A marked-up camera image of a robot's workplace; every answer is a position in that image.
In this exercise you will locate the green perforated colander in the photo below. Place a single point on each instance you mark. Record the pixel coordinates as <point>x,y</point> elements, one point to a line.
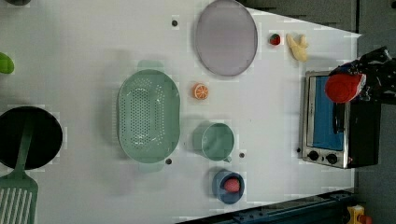
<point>149,116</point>

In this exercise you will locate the blue bowl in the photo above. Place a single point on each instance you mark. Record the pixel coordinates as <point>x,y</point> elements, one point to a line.
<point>220,193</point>

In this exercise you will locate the orange slice toy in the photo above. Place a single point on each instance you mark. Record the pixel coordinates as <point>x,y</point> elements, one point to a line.
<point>200,91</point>

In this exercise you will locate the green slotted spatula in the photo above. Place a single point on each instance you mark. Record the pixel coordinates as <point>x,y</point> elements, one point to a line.
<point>18,189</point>

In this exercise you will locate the red toy strawberry in bowl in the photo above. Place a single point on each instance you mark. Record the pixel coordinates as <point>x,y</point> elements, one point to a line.
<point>232,185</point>

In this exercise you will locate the yellow red clamp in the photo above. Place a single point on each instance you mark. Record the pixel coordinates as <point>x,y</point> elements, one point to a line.
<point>358,216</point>

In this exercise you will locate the grey oval plate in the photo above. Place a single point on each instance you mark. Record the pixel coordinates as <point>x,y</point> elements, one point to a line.
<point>226,38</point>

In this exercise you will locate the yellow banana toy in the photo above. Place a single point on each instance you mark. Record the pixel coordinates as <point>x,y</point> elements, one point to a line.
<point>298,49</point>

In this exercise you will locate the red ketchup bottle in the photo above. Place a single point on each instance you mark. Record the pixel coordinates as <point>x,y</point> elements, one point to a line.
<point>342,88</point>

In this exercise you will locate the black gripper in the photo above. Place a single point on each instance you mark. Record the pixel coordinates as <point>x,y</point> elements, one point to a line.
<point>380,70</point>

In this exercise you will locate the green metal pot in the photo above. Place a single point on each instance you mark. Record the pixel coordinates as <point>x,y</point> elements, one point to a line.
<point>213,141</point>

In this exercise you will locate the green round object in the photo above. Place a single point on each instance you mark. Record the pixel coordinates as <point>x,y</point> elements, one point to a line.
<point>6,64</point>

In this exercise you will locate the blue metal frame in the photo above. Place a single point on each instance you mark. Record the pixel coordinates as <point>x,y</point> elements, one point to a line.
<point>326,208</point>

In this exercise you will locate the small red strawberry toy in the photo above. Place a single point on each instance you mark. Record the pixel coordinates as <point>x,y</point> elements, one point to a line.
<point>275,39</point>

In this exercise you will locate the black toaster oven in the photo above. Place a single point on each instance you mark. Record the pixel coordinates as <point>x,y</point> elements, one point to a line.
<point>338,135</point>

